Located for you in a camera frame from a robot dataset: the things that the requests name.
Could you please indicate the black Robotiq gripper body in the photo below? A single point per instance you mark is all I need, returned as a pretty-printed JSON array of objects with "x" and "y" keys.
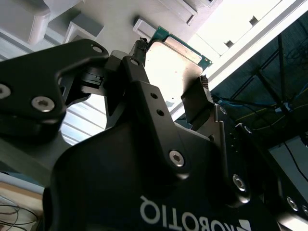
[{"x": 108, "y": 180}]

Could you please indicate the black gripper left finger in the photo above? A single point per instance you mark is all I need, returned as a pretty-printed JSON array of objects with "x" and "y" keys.
[{"x": 36, "y": 79}]

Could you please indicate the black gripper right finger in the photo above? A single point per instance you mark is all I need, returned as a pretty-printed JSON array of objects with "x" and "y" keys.
[{"x": 197, "y": 103}]

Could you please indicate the silver CPU green board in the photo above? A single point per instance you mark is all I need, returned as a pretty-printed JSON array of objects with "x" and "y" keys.
[{"x": 173, "y": 67}]

